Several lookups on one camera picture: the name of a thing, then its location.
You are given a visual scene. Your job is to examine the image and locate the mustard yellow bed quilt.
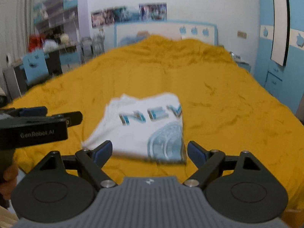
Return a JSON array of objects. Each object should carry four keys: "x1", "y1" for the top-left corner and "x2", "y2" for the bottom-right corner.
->
[{"x1": 12, "y1": 36, "x2": 303, "y2": 211}]

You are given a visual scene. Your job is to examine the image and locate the lilac shelf unit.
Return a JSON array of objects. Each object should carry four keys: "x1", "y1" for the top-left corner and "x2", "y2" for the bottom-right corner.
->
[{"x1": 33, "y1": 0, "x2": 80, "y2": 43}]

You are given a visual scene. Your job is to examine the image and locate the person's left hand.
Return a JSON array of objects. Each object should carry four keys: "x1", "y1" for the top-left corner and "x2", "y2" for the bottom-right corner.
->
[{"x1": 0, "y1": 161, "x2": 19, "y2": 201}]

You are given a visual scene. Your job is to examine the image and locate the blue wardrobe with apples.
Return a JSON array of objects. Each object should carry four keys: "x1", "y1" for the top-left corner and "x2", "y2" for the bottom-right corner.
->
[{"x1": 254, "y1": 0, "x2": 303, "y2": 114}]

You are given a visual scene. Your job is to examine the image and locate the cream yarn ball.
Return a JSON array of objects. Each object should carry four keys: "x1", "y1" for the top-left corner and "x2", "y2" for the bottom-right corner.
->
[{"x1": 60, "y1": 33, "x2": 70, "y2": 44}]

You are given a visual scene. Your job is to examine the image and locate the brown wall switch plate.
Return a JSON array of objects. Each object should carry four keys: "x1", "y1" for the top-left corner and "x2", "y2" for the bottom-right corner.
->
[{"x1": 237, "y1": 30, "x2": 247, "y2": 39}]

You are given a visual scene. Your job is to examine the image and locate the anime wall posters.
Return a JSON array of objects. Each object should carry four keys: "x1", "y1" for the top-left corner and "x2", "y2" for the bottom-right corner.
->
[{"x1": 91, "y1": 3, "x2": 167, "y2": 28}]

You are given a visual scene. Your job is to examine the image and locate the blue chair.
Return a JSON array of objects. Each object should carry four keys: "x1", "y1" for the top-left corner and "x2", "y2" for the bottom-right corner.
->
[{"x1": 22, "y1": 49, "x2": 49, "y2": 84}]

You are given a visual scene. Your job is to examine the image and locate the blue bedside table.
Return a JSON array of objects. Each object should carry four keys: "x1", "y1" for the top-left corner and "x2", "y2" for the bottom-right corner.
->
[{"x1": 233, "y1": 57, "x2": 251, "y2": 72}]

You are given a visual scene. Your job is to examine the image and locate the blue pillow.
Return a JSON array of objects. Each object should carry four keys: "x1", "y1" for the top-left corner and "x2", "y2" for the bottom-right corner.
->
[{"x1": 118, "y1": 35, "x2": 147, "y2": 46}]

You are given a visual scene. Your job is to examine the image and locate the blue white desk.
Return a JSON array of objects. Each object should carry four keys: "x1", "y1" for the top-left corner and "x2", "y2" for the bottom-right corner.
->
[{"x1": 44, "y1": 45, "x2": 81, "y2": 76}]

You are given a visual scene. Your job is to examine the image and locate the white framed mirror panel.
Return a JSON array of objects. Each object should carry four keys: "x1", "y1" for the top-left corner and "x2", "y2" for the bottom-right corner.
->
[{"x1": 271, "y1": 0, "x2": 290, "y2": 67}]

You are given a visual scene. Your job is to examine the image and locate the white blue headboard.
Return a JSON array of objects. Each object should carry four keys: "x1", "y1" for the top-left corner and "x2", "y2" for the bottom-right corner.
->
[{"x1": 114, "y1": 20, "x2": 218, "y2": 47}]

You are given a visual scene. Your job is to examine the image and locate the white printed t-shirt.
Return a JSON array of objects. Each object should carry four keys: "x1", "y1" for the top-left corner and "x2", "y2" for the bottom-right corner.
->
[{"x1": 82, "y1": 93, "x2": 187, "y2": 164}]

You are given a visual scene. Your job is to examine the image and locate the red bag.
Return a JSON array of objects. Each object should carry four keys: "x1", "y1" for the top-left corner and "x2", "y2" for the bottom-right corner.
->
[{"x1": 28, "y1": 35, "x2": 45, "y2": 52}]

